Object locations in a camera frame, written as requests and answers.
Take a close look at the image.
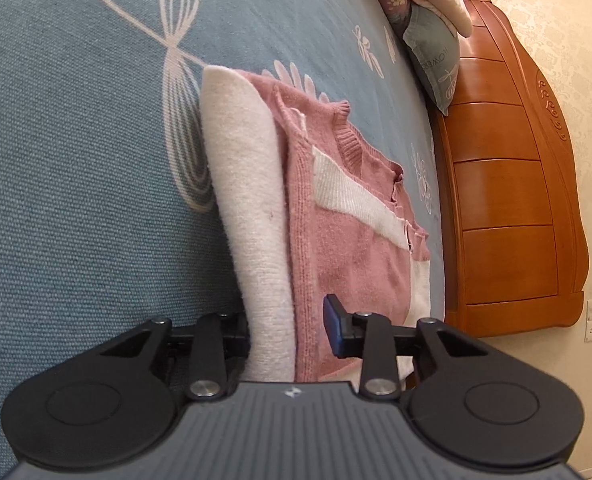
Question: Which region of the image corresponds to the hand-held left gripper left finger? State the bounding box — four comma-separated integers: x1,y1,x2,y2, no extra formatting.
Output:
98,312,251,401

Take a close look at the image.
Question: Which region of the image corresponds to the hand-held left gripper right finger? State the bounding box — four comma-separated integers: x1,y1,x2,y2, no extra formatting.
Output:
323,294,482,401

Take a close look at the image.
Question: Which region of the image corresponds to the pink and white knit sweater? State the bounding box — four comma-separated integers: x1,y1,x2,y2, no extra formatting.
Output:
198,66,433,391

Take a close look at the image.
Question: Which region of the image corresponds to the wooden headboard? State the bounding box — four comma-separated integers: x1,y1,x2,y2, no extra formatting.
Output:
428,0,591,338

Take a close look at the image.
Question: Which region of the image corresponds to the grey-green printed pillow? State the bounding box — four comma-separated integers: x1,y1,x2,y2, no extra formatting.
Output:
403,5,462,116

